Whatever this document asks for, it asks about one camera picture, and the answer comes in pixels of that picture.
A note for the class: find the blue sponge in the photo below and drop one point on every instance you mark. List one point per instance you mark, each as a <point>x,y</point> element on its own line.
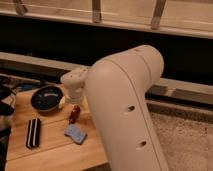
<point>76,134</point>

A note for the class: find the wooden railing post left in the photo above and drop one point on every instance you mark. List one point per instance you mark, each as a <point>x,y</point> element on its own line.
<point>19,7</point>

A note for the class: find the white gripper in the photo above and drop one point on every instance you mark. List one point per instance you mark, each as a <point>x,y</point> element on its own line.
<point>73,96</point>

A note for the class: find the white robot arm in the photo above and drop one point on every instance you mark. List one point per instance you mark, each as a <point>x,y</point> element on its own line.
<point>115,88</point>

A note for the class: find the wooden railing post right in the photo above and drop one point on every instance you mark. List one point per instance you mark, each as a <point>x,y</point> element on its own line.
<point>158,11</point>

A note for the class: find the wooden railing post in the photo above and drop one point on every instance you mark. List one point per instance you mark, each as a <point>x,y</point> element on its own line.
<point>158,11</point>
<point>19,7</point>
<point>96,11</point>

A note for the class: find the wooden table board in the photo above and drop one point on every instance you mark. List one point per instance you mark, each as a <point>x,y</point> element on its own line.
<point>56,152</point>

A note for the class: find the dark blue round bowl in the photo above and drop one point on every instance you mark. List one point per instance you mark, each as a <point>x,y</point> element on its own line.
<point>46,98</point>

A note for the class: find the wooden railing post middle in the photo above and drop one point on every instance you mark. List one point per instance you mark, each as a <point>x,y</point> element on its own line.
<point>96,11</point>

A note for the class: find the black object at left edge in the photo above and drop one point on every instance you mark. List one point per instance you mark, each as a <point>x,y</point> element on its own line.
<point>6,106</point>

